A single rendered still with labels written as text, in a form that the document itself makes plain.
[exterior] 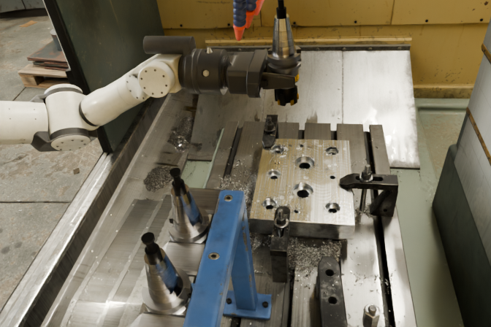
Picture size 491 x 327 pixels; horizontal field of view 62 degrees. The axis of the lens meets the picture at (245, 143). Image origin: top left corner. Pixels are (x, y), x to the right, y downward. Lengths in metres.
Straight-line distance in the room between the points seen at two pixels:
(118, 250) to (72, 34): 0.64
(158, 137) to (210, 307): 1.28
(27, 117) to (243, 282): 0.54
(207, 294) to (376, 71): 1.43
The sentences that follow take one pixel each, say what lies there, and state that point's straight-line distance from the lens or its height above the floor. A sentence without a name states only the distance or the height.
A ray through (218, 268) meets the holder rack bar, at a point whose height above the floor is 1.23.
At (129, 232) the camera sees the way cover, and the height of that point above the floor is 0.71.
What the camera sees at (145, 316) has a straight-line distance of 0.57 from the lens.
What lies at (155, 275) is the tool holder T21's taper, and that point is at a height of 1.28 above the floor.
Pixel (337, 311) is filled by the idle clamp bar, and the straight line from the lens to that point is 0.84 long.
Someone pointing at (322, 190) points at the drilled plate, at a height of 0.99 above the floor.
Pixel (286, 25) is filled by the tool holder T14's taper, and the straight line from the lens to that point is 0.74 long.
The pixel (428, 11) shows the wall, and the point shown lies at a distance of 1.87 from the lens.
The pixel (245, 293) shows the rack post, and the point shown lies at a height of 0.97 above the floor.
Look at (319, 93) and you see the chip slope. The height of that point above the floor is 0.76.
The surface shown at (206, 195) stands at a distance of 0.67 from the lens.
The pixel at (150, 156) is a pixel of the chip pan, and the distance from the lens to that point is 1.68.
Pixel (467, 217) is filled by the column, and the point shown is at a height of 0.84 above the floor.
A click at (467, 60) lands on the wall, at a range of 2.02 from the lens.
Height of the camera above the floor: 1.69
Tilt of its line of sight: 39 degrees down
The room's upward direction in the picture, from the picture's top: 6 degrees counter-clockwise
